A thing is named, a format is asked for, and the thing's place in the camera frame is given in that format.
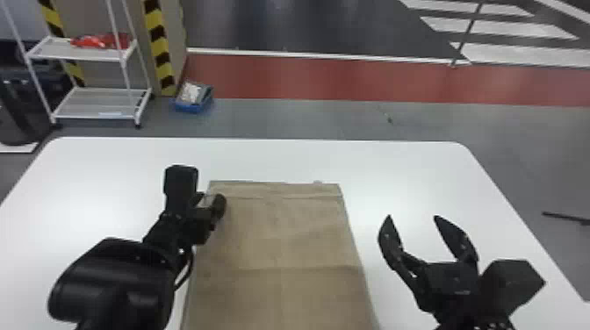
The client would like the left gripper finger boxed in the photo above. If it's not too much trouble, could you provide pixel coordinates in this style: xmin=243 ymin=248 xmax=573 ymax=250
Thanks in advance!
xmin=202 ymin=192 xmax=228 ymax=228

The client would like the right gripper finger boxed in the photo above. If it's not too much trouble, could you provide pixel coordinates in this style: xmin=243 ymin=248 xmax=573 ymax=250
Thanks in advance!
xmin=433 ymin=214 xmax=480 ymax=268
xmin=378 ymin=214 xmax=428 ymax=292

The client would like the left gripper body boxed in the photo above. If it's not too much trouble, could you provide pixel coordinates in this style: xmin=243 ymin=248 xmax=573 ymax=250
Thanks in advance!
xmin=185 ymin=204 xmax=219 ymax=247

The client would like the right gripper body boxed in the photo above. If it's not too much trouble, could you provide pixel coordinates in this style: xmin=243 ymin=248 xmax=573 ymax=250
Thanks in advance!
xmin=414 ymin=260 xmax=484 ymax=320

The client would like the beige towel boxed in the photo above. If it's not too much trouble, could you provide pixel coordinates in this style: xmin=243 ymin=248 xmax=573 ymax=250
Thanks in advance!
xmin=180 ymin=180 xmax=380 ymax=330

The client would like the blue tray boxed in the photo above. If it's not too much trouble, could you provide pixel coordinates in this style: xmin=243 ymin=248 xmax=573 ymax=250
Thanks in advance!
xmin=173 ymin=80 xmax=215 ymax=115

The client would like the yellow black striped pillar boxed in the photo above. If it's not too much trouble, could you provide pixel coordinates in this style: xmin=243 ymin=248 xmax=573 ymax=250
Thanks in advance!
xmin=36 ymin=0 xmax=188 ymax=98

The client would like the red snack packet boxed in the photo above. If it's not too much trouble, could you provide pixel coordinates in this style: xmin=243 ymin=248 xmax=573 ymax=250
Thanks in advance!
xmin=69 ymin=32 xmax=133 ymax=50

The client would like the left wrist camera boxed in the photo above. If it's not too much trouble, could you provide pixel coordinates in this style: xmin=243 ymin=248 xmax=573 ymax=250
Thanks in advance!
xmin=163 ymin=164 xmax=200 ymax=215

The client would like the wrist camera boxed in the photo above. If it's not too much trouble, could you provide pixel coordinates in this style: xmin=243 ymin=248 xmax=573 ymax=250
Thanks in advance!
xmin=476 ymin=258 xmax=547 ymax=320
xmin=163 ymin=164 xmax=200 ymax=215

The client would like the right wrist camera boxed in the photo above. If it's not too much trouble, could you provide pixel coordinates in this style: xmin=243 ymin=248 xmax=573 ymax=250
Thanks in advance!
xmin=476 ymin=258 xmax=547 ymax=320

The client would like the black cable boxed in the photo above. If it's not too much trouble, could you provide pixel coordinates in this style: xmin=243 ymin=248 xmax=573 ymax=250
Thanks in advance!
xmin=542 ymin=210 xmax=590 ymax=227

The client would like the white wire rack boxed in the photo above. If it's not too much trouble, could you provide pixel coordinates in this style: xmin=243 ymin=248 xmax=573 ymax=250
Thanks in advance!
xmin=0 ymin=0 xmax=154 ymax=129

